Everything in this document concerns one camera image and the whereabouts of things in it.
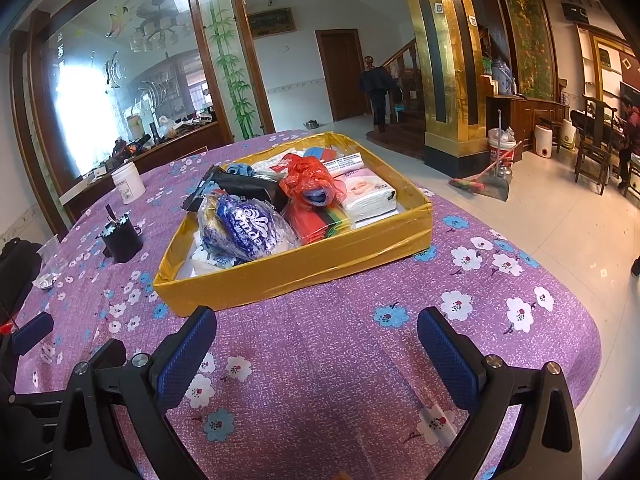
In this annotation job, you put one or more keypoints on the black packet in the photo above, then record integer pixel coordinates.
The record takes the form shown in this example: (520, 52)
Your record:
(250, 190)

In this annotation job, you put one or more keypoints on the red rainbow striped pack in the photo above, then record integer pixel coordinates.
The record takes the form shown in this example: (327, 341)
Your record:
(310, 225)

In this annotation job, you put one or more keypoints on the pink tissue pack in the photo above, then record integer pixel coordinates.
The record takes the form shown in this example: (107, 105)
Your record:
(370, 195)

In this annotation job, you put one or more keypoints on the long framed wall plaque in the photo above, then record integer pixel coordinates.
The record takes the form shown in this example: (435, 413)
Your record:
(272, 22)

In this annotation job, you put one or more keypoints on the silver foil wrapper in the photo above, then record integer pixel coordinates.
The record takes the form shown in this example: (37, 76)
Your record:
(44, 281)

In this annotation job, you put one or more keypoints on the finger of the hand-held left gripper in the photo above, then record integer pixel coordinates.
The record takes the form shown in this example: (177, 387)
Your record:
(110, 355)
(32, 332)

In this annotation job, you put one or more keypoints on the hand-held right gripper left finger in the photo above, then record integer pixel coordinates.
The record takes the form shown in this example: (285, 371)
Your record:
(185, 355)

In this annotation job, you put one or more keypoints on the broom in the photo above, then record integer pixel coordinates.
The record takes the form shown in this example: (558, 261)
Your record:
(467, 186)

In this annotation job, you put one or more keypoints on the gold pillar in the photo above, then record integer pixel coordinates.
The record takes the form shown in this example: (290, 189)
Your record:
(440, 60)

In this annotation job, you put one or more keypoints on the black cup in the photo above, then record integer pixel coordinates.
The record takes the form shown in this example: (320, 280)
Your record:
(122, 240)

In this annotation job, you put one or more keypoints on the black sofa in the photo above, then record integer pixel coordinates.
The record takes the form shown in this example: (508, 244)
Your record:
(17, 270)

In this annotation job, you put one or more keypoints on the white humidifier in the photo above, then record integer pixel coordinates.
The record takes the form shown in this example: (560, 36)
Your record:
(569, 135)
(544, 142)

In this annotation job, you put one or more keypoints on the wooden cabinet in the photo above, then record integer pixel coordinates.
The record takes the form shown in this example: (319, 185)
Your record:
(165, 145)

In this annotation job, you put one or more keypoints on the blue white printed bag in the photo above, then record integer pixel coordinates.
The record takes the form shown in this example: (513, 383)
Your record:
(245, 230)

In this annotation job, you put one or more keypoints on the dark wooden chair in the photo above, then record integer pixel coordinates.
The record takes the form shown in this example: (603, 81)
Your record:
(595, 150)

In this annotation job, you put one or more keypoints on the etched glass partition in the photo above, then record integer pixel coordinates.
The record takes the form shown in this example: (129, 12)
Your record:
(125, 85)

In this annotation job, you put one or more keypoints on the white red bucket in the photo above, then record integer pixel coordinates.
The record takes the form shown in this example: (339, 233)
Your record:
(500, 147)

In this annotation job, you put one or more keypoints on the purple floral tablecloth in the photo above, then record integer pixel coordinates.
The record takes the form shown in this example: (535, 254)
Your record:
(325, 360)

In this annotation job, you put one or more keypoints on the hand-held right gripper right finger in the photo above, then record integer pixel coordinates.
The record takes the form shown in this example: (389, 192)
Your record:
(447, 360)

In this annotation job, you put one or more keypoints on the red plastic bag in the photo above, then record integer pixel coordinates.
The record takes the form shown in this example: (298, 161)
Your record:
(305, 175)

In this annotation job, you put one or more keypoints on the large floral wall painting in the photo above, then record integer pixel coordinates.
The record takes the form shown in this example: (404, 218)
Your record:
(525, 30)

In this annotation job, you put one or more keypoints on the grey dustpan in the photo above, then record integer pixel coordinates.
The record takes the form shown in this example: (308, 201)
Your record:
(497, 190)

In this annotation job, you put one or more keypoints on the white labelled tissue pack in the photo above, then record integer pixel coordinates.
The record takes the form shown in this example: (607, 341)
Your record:
(342, 164)

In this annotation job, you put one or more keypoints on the white plastic jar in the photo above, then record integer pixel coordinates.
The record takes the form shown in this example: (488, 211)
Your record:
(128, 185)

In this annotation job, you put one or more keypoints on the brown wooden door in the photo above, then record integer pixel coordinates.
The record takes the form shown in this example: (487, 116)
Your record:
(342, 75)

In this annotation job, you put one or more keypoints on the yellow taped cardboard box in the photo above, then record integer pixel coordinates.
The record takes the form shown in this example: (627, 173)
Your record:
(300, 275)

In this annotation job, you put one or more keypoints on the metal kettle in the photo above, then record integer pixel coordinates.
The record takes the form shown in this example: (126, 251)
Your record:
(312, 124)

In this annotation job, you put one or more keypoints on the rolled blue cloth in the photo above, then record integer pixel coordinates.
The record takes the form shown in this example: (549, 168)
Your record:
(240, 170)

